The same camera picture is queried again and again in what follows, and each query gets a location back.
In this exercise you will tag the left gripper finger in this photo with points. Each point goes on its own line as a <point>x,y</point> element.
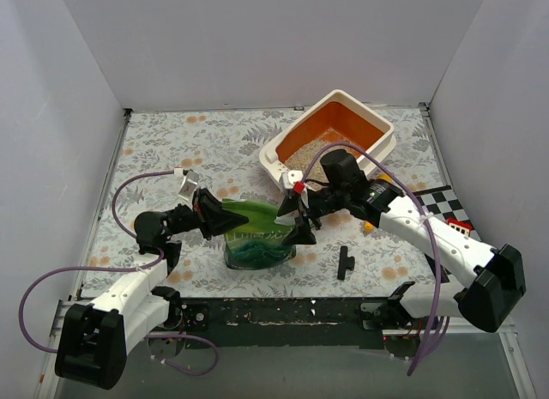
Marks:
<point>208,203</point>
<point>222,217</point>

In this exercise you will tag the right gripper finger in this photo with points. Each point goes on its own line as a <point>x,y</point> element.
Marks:
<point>292,202</point>
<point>301,233</point>

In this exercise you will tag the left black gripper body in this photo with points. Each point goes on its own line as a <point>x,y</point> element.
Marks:
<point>204,214</point>

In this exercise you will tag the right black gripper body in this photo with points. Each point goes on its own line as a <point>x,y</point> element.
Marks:
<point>303,209</point>

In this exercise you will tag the green litter bag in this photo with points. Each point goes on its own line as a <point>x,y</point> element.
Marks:
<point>258,244</point>

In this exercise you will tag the black bag clip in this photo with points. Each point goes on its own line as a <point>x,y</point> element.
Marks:
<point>345,263</point>

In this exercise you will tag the yellow plastic scoop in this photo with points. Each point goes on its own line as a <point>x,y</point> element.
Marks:
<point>379,195</point>

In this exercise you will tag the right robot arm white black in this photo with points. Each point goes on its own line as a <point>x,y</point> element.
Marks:
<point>474,280</point>

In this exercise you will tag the cat litter granules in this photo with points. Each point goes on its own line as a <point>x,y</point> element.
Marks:
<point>300,159</point>

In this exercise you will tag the white orange litter box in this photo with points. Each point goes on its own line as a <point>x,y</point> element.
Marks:
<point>336,118</point>

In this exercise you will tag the floral table mat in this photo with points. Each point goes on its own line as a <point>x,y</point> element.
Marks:
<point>222,148</point>

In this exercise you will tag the checkerboard calibration board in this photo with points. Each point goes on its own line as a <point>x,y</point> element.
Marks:
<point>443,203</point>

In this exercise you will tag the red white small block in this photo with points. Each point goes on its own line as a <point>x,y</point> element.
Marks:
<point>460,226</point>

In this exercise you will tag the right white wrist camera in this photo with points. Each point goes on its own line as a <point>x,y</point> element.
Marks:
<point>293,184</point>

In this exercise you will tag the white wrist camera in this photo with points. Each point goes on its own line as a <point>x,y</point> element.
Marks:
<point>293,184</point>
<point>188,186</point>

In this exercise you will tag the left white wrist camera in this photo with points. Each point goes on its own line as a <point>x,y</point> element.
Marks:
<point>188,186</point>

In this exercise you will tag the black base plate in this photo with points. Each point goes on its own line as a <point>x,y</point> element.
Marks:
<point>362,322</point>

